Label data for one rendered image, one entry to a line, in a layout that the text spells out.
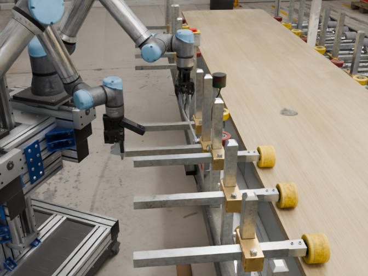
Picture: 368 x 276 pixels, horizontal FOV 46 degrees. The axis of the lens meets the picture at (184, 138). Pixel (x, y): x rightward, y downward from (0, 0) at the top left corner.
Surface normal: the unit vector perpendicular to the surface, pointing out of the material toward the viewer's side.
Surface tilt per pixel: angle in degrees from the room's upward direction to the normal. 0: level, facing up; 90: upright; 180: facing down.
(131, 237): 0
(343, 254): 0
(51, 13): 85
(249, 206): 90
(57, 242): 0
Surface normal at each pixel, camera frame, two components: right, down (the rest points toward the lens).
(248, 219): 0.10, 0.47
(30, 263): 0.00, -0.88
